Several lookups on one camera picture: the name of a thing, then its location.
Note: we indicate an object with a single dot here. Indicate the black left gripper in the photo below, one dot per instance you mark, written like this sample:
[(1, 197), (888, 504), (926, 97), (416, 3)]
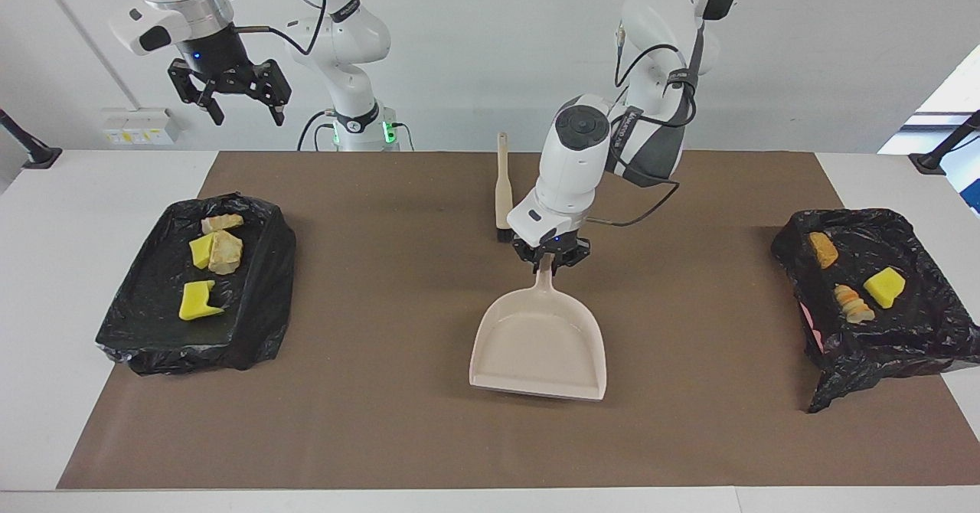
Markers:
[(553, 246)]

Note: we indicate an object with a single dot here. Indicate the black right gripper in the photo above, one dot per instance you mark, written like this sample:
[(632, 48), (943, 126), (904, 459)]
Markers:
[(218, 65)]

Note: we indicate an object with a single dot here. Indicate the beige hand brush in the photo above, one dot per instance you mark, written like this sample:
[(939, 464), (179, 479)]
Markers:
[(503, 191)]

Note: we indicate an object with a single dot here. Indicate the beige plastic dustpan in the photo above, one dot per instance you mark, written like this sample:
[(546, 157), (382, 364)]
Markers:
[(540, 352)]

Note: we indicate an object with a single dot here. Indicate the small croissant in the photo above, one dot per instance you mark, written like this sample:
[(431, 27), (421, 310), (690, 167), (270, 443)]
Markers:
[(222, 223)]

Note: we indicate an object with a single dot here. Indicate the pale square bread piece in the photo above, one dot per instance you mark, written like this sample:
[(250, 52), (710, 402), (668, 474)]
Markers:
[(227, 253)]

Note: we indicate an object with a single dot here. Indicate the yellow sponge wedge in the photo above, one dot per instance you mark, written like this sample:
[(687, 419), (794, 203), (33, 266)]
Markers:
[(200, 251)]

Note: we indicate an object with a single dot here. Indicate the notched yellow sponge piece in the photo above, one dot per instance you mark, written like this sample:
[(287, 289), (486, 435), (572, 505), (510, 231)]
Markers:
[(199, 302)]

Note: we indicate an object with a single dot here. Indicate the brown nugget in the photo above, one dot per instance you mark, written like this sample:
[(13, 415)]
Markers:
[(824, 249)]

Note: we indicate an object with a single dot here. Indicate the pale round cracker piece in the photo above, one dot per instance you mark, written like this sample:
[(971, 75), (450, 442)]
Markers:
[(852, 304)]

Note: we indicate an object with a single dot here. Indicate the pink bin in black bag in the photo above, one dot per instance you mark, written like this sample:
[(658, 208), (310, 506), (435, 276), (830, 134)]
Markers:
[(919, 329)]

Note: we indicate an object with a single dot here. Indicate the brown paper table mat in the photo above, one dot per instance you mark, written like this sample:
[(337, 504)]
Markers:
[(490, 436)]

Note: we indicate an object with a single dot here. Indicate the black clamp stand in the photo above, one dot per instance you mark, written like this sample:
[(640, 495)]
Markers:
[(42, 157), (930, 163)]

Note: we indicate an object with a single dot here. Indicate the flat tray in black bag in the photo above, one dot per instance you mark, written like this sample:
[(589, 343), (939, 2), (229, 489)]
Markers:
[(153, 321)]

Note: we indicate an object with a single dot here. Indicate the bright window opening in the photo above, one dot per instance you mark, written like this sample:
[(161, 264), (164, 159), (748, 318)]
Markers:
[(949, 92)]

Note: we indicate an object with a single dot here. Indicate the white wall socket box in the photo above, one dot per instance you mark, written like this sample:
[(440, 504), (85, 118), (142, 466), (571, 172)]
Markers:
[(138, 126)]

